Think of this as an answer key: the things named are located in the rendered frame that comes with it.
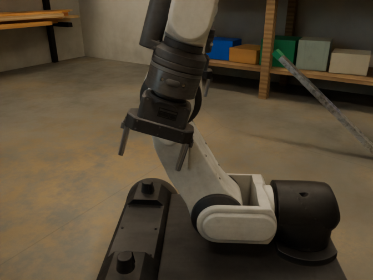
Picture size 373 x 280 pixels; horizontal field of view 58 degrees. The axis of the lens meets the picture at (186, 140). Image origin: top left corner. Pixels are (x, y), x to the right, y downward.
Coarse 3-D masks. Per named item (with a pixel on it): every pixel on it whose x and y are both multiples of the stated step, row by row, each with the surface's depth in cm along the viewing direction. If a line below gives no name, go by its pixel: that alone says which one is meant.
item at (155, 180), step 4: (140, 180) 127; (156, 180) 125; (160, 180) 126; (136, 184) 126; (164, 184) 124; (168, 184) 126; (132, 188) 125; (168, 188) 124; (172, 188) 126; (172, 192) 124; (176, 192) 127
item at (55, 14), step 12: (48, 0) 409; (0, 12) 359; (12, 12) 359; (24, 12) 359; (36, 12) 359; (48, 12) 371; (60, 12) 383; (0, 24) 330; (12, 24) 335; (24, 24) 346; (36, 24) 356; (48, 24) 368; (60, 24) 405; (48, 36) 424
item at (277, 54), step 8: (280, 56) 190; (288, 64) 190; (296, 72) 189; (304, 80) 188; (312, 88) 187; (320, 96) 186; (328, 104) 186; (336, 112) 185; (344, 120) 184; (352, 128) 184; (360, 136) 183; (368, 144) 182
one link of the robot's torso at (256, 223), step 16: (240, 176) 101; (256, 176) 100; (256, 192) 91; (272, 192) 92; (208, 208) 86; (224, 208) 86; (240, 208) 85; (256, 208) 85; (272, 208) 87; (208, 224) 87; (224, 224) 86; (240, 224) 86; (256, 224) 86; (272, 224) 86; (208, 240) 90; (224, 240) 89; (240, 240) 88; (256, 240) 88
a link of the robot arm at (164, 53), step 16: (160, 0) 51; (160, 16) 52; (144, 32) 53; (160, 32) 53; (160, 48) 52; (176, 48) 52; (192, 48) 52; (160, 64) 53; (176, 64) 52; (192, 64) 52
